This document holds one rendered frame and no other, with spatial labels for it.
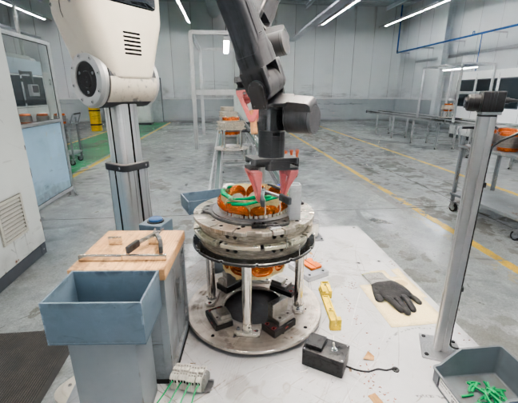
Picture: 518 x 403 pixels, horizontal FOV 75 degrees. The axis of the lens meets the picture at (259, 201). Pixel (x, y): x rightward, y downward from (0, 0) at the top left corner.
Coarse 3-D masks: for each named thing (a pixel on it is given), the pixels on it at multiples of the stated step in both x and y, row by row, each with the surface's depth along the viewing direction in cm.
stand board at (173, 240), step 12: (132, 240) 79; (168, 240) 79; (180, 240) 80; (96, 252) 73; (108, 252) 73; (120, 252) 73; (132, 252) 73; (144, 252) 73; (156, 252) 73; (168, 252) 73; (84, 264) 68; (96, 264) 68; (108, 264) 68; (120, 264) 68; (132, 264) 68; (144, 264) 68; (156, 264) 68; (168, 264) 69
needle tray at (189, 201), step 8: (192, 192) 117; (200, 192) 118; (208, 192) 120; (216, 192) 121; (184, 200) 111; (192, 200) 118; (200, 200) 108; (184, 208) 113; (192, 208) 108; (216, 264) 119; (216, 272) 120
